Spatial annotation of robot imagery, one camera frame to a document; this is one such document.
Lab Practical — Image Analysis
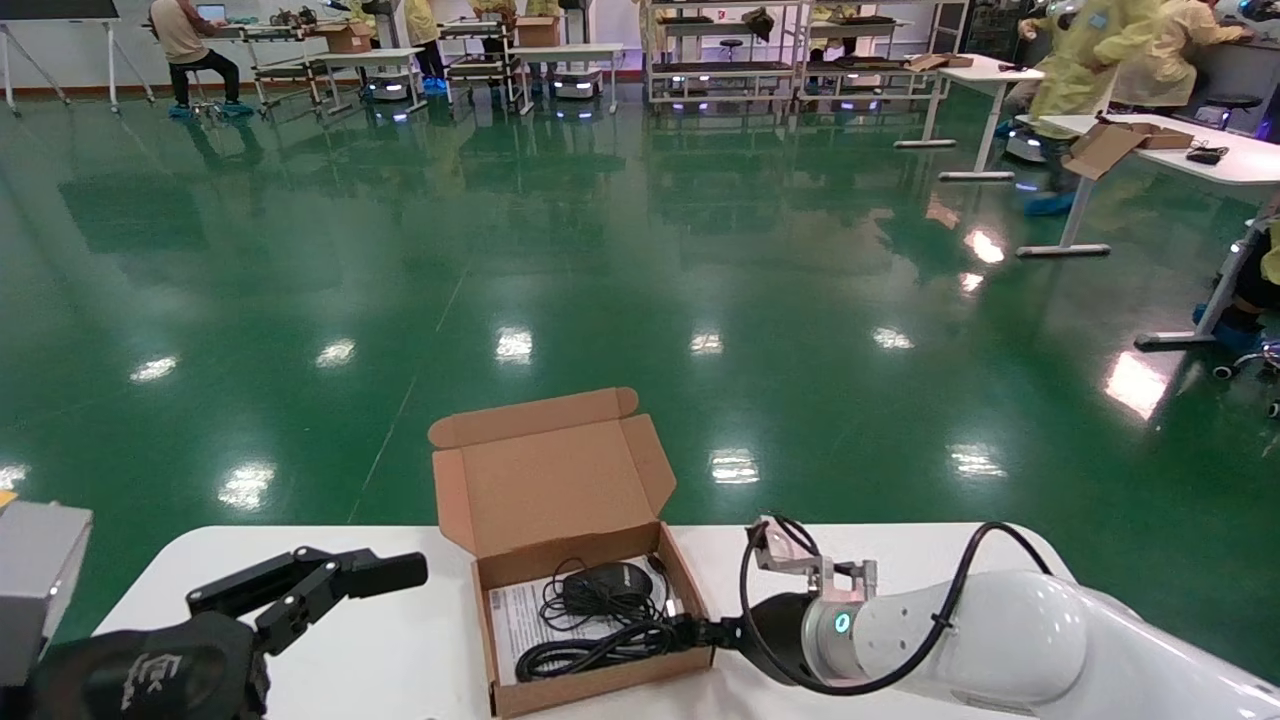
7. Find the open cardboard box with flap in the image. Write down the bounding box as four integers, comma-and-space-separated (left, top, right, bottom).
1063, 120, 1196, 181

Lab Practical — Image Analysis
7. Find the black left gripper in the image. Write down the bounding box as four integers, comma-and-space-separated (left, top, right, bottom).
25, 547, 429, 720

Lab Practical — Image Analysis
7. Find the white metal shelf rack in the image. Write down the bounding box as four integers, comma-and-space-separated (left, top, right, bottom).
645, 0, 806, 109
800, 0, 969, 101

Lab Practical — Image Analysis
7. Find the seated person in brown shirt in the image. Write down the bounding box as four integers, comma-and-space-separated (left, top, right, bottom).
150, 0, 243, 113

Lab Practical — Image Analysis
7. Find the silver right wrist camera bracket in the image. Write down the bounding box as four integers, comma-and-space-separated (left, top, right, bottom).
750, 515, 879, 601

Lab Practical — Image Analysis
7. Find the long white table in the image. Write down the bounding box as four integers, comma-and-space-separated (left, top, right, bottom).
1015, 113, 1280, 351

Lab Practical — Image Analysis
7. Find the wheeled stool with chrome base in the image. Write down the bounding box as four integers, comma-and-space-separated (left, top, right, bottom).
1213, 338, 1280, 419

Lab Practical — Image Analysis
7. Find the brown cardboard storage box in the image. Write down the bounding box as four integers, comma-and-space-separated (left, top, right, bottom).
428, 387, 716, 719

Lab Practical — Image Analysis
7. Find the thick black coiled cable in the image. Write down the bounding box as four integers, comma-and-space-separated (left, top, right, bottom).
514, 615, 701, 683

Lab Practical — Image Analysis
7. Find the metal rack cart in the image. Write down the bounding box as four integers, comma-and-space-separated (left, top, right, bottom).
438, 18, 533, 113

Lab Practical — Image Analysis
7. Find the dark board on white stand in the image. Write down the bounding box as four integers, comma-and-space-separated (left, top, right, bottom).
0, 0, 158, 116

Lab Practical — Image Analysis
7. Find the white printed instruction sheet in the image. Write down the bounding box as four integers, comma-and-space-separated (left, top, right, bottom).
488, 555, 686, 687

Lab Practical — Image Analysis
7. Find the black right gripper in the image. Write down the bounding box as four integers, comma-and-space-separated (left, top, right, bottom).
672, 592, 819, 691

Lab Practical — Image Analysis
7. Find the seated person in yellow coat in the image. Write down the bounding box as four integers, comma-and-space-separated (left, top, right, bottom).
1112, 0, 1251, 109

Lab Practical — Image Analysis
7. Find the white table with white legs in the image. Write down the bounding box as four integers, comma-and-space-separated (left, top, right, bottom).
893, 55, 1048, 183
310, 48, 429, 119
508, 43, 626, 116

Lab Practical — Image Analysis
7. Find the metal cart with equipment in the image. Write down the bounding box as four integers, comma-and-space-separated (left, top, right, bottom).
205, 10, 336, 113

